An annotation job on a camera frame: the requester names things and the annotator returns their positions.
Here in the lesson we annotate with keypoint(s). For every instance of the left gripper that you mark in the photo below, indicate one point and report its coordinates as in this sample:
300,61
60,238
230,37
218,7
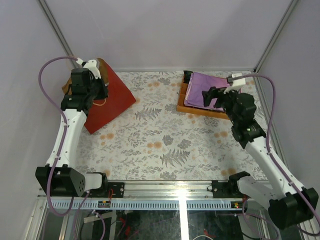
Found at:
100,88

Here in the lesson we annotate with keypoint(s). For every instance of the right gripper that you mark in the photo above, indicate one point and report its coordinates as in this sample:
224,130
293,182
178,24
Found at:
218,93

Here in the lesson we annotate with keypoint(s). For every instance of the red paper bag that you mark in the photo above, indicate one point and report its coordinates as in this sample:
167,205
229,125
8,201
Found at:
98,112

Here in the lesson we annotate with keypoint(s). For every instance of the wooden tray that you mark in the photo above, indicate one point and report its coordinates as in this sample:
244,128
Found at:
191,100

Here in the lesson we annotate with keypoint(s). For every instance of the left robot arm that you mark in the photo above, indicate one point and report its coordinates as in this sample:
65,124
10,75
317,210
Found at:
59,177

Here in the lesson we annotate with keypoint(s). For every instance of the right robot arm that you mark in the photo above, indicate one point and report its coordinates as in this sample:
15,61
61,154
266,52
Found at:
270,160

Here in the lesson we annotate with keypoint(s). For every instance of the purple folded cloth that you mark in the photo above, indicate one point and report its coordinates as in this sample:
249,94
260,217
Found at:
211,92

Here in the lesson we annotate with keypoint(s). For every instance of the black items in tray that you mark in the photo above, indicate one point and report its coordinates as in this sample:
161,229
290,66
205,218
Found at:
186,76

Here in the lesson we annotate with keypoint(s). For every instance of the floral table mat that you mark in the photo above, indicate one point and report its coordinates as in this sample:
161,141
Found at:
151,140

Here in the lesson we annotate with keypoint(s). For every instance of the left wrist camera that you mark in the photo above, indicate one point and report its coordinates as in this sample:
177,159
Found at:
92,65

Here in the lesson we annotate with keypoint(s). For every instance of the aluminium rail frame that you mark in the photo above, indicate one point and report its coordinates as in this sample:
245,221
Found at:
175,210

